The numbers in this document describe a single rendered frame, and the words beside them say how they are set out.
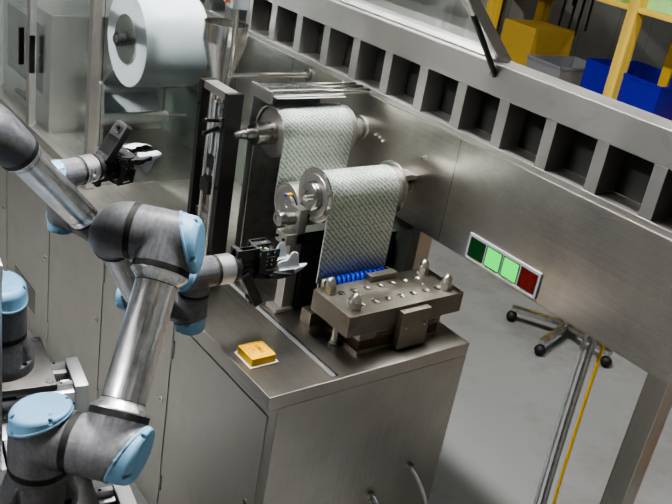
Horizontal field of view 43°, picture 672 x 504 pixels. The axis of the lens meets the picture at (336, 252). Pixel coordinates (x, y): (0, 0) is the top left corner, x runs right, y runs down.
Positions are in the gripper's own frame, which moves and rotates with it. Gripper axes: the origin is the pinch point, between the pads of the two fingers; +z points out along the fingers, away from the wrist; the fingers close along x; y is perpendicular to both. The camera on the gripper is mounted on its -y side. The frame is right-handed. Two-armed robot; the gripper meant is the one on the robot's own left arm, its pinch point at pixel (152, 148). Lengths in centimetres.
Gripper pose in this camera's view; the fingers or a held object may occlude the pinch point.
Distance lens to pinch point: 247.2
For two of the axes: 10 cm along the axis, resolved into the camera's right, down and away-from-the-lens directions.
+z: 6.0, -2.5, 7.6
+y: -2.7, 8.4, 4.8
